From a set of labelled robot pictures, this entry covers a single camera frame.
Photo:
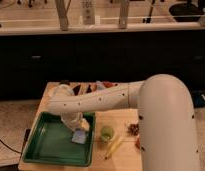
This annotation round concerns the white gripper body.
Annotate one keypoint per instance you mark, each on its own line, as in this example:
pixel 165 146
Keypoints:
pixel 74 121

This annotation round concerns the blue sponge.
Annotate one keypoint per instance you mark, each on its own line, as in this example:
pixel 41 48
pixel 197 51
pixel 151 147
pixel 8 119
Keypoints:
pixel 79 136

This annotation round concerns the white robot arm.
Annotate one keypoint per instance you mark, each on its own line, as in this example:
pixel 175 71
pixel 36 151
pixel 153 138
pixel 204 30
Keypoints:
pixel 168 136

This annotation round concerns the green plastic tray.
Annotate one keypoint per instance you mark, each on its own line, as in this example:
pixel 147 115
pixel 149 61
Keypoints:
pixel 51 142

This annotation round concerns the dark bowl with box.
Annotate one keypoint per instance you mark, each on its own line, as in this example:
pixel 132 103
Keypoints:
pixel 83 89

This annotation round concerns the green cup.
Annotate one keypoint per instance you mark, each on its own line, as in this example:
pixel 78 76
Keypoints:
pixel 106 133

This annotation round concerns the red chip bag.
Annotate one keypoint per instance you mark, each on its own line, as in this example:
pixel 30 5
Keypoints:
pixel 104 85

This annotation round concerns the yellow banana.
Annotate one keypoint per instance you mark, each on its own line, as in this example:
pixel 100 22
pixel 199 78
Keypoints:
pixel 115 144

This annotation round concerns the red grapes bunch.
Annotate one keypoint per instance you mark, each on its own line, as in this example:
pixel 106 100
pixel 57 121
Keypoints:
pixel 133 129

